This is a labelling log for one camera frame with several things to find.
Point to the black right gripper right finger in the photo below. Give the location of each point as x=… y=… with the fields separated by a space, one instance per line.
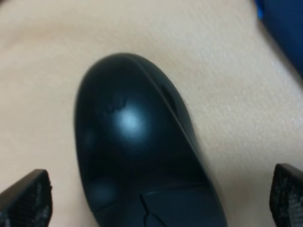
x=286 y=196

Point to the black computer mouse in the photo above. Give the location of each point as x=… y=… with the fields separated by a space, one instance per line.
x=137 y=151

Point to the dark blue notebook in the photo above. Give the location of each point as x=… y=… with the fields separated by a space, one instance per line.
x=283 y=19

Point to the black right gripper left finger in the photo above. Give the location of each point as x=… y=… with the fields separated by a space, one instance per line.
x=28 y=202

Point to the beige table cloth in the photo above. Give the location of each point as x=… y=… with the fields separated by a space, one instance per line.
x=244 y=97

